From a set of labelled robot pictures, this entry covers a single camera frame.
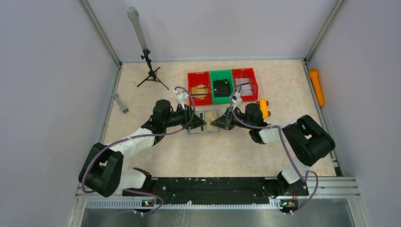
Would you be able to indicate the white credit card black stripe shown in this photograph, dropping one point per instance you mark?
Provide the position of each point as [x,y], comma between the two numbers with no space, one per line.
[245,83]

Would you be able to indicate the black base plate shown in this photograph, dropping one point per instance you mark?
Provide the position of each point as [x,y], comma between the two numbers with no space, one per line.
[222,190]

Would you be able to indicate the yellow toy brick car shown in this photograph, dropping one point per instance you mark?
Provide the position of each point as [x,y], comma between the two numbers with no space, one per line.
[264,108]

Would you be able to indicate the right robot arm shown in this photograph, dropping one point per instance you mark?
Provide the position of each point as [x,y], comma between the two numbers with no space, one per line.
[304,141]

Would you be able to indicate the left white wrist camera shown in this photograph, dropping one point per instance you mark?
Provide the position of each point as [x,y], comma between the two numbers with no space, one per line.
[181,97]

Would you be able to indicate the green bin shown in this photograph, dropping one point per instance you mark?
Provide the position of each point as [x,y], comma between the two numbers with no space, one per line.
[219,75]

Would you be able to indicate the orange flashlight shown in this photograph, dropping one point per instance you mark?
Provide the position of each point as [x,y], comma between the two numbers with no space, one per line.
[314,77]

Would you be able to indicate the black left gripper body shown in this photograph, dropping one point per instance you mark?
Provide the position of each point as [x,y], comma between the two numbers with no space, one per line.
[191,117]

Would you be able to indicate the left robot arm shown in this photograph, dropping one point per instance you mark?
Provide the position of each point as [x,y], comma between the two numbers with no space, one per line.
[102,170]

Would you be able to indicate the black tripod with grey tube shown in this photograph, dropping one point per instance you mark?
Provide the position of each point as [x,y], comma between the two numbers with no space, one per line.
[133,16]

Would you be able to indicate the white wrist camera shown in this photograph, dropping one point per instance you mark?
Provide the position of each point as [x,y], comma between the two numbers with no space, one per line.
[181,97]
[236,100]

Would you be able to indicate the right red bin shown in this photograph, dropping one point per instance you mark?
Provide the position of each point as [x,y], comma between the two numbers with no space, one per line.
[247,73]

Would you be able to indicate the small grey bracket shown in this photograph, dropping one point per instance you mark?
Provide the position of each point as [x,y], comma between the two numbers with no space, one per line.
[122,106]

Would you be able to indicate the clear bag in bin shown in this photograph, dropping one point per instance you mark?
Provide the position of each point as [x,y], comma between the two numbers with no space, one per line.
[246,92]

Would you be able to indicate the gold credit card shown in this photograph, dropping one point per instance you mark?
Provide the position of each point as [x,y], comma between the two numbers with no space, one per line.
[208,117]

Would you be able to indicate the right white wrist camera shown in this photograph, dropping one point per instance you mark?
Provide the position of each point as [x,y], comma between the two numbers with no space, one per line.
[236,100]

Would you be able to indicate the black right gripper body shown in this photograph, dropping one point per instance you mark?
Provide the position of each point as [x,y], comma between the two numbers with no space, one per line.
[231,117]

